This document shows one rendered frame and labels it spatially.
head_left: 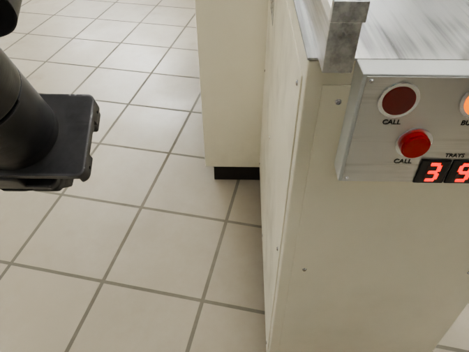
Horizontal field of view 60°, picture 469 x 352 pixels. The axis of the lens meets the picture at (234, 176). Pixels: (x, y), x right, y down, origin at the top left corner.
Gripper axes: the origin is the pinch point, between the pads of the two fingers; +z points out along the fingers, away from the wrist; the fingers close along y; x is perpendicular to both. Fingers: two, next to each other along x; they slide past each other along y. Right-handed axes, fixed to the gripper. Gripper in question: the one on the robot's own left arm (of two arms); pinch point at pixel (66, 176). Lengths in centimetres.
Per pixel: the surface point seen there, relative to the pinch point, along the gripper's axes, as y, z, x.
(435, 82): -34.6, -2.6, -8.8
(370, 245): -36.0, 24.3, 1.7
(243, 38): -18, 55, -61
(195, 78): 4, 140, -104
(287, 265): -24.3, 29.5, 3.9
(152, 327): 5, 80, 14
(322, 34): -23.7, -4.3, -12.8
